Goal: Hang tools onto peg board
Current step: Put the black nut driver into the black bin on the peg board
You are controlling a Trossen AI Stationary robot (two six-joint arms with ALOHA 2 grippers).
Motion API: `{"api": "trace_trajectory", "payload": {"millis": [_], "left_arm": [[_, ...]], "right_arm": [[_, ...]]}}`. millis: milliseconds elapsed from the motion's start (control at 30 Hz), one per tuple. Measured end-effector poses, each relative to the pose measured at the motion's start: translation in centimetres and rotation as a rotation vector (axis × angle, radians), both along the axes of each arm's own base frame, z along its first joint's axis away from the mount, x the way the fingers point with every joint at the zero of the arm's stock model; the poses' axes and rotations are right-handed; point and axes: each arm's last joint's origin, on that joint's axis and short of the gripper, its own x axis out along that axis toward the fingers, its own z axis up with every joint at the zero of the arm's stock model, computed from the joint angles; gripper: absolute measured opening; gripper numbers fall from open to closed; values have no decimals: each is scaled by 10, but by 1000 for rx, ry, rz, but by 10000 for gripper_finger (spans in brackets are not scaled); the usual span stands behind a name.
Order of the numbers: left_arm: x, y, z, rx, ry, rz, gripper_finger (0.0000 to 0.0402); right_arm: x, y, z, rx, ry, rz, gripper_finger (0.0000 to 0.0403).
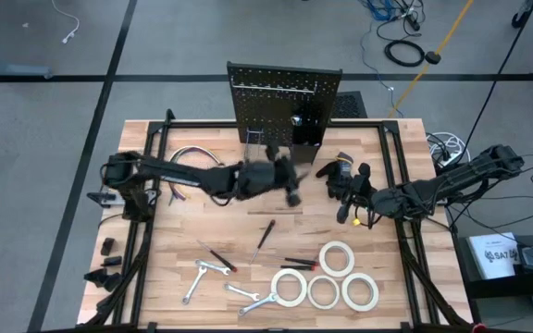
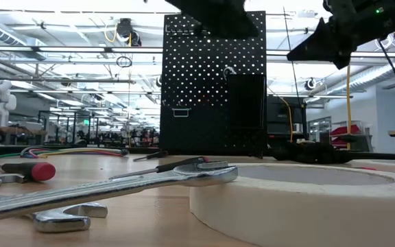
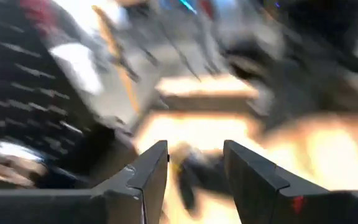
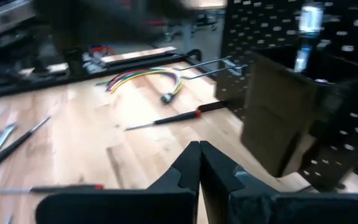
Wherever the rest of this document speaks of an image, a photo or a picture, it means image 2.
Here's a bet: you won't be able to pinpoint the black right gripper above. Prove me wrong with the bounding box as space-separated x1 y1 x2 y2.
286 0 395 69

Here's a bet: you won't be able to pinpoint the black red handled screwdriver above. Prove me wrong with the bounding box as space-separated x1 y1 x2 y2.
132 150 169 163
109 156 209 180
0 161 57 183

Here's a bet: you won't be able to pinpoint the large silver wrench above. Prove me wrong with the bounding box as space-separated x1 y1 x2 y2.
0 160 239 224

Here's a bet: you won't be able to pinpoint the silver open-end wrench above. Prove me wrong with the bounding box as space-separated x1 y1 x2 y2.
29 201 109 234
0 172 25 188

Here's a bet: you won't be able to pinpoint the black metal pegboard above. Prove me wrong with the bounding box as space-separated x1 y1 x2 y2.
158 11 268 158

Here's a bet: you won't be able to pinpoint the black pegboard tool bin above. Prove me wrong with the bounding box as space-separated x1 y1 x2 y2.
226 73 267 130

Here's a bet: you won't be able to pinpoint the black cabinet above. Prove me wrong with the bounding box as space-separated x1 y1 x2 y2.
266 94 309 145

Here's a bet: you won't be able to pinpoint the red storage bins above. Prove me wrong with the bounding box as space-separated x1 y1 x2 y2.
328 123 362 148

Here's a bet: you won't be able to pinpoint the cluttered workbench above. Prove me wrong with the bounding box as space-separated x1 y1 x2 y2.
0 121 49 147

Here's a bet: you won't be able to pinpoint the silver pegboard hook rail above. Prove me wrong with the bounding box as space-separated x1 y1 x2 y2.
165 24 205 37

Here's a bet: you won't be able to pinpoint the silver ceiling air duct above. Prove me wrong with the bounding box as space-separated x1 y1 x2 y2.
0 20 49 62
350 56 395 95

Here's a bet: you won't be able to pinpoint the yellow hanging cord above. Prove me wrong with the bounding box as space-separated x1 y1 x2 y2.
279 95 294 143

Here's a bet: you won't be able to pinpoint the silver wire loop hook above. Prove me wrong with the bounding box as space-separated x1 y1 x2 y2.
171 107 192 119

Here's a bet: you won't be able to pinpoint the black hanging cable loop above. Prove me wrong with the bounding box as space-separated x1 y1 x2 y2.
115 55 134 69

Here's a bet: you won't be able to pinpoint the curved grey cable hose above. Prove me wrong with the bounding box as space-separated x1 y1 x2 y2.
0 146 130 160

